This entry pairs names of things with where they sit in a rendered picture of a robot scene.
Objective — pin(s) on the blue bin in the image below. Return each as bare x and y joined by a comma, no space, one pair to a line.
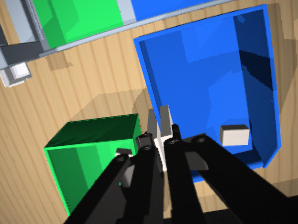
218,73

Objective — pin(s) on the dark grey metal shelf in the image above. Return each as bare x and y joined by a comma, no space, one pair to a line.
45,24

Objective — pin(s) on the green bin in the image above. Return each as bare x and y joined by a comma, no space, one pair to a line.
75,164

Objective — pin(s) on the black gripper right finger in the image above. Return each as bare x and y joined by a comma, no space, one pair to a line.
249,197

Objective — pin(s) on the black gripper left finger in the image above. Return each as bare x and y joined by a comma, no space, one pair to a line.
104,202

